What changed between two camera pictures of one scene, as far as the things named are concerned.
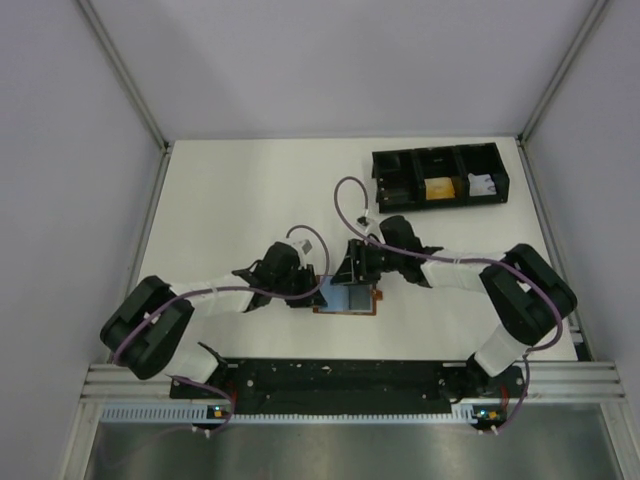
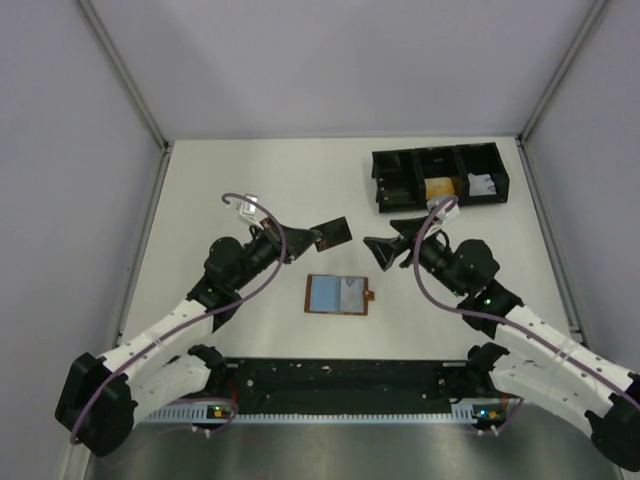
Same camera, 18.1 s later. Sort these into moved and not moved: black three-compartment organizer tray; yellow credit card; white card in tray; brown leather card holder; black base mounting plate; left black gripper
Moved: left black gripper; brown leather card holder
Not moved: black base mounting plate; white card in tray; yellow credit card; black three-compartment organizer tray
